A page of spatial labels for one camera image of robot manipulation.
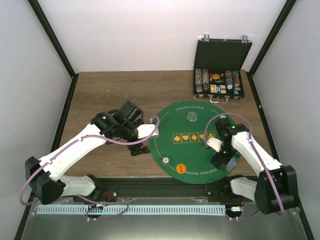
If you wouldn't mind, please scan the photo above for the blue patterned card deck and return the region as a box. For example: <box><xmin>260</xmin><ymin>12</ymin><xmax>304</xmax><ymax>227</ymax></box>
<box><xmin>225</xmin><ymin>157</ymin><xmax>237</xmax><ymax>172</ymax></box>

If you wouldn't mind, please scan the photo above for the orange round blind button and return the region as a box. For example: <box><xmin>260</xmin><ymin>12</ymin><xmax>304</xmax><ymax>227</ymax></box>
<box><xmin>175</xmin><ymin>163</ymin><xmax>187</xmax><ymax>174</ymax></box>

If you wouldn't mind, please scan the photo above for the clear round dealer button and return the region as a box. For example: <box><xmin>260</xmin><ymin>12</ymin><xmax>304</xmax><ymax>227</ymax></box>
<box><xmin>186</xmin><ymin>111</ymin><xmax>198</xmax><ymax>122</ymax></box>

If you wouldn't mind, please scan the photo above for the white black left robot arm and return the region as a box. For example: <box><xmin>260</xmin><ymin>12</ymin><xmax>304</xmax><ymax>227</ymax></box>
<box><xmin>24</xmin><ymin>101</ymin><xmax>160</xmax><ymax>205</ymax></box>

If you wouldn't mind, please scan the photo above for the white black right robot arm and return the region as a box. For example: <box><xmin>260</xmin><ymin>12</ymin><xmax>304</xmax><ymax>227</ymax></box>
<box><xmin>204</xmin><ymin>113</ymin><xmax>299</xmax><ymax>215</ymax></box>

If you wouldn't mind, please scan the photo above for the round green poker mat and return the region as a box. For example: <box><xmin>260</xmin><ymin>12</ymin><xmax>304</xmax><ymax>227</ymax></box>
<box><xmin>148</xmin><ymin>100</ymin><xmax>229</xmax><ymax>184</ymax></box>

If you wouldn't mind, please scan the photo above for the blue card box in case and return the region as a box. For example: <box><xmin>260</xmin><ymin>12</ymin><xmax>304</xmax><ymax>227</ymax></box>
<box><xmin>216</xmin><ymin>84</ymin><xmax>227</xmax><ymax>94</ymax></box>

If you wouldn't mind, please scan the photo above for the yellow card box in case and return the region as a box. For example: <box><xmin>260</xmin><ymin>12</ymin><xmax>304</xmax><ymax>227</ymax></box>
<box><xmin>210</xmin><ymin>84</ymin><xmax>217</xmax><ymax>93</ymax></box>

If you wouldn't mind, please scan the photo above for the chip row in case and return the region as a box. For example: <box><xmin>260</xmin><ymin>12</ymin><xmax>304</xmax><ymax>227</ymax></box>
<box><xmin>202</xmin><ymin>69</ymin><xmax>210</xmax><ymax>92</ymax></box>
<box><xmin>232</xmin><ymin>71</ymin><xmax>241</xmax><ymax>92</ymax></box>
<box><xmin>224</xmin><ymin>70</ymin><xmax>234</xmax><ymax>90</ymax></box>
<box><xmin>194</xmin><ymin>69</ymin><xmax>202</xmax><ymax>93</ymax></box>

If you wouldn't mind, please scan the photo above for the black poker chip case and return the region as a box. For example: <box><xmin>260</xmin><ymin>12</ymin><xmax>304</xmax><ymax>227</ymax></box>
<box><xmin>193</xmin><ymin>33</ymin><xmax>252</xmax><ymax>104</ymax></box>

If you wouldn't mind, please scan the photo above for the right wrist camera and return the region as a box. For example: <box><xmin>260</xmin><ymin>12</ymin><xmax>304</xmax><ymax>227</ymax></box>
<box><xmin>206</xmin><ymin>137</ymin><xmax>223</xmax><ymax>153</ymax></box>

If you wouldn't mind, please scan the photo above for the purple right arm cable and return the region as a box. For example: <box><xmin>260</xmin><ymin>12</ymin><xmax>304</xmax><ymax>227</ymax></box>
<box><xmin>204</xmin><ymin>112</ymin><xmax>286</xmax><ymax>222</ymax></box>

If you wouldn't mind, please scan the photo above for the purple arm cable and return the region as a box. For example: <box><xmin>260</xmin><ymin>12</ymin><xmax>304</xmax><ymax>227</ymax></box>
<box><xmin>204</xmin><ymin>112</ymin><xmax>286</xmax><ymax>222</ymax></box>
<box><xmin>19</xmin><ymin>114</ymin><xmax>161</xmax><ymax>222</ymax></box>

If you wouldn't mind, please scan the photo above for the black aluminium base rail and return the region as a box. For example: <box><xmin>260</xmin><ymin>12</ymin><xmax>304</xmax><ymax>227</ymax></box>
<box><xmin>32</xmin><ymin>176</ymin><xmax>296</xmax><ymax>203</ymax></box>

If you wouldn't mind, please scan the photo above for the light blue slotted cable duct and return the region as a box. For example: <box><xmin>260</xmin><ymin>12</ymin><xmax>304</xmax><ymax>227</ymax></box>
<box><xmin>36</xmin><ymin>204</ymin><xmax>226</xmax><ymax>216</ymax></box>

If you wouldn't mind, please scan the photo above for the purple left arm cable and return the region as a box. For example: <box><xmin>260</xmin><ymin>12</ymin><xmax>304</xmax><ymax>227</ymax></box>
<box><xmin>19</xmin><ymin>114</ymin><xmax>161</xmax><ymax>222</ymax></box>

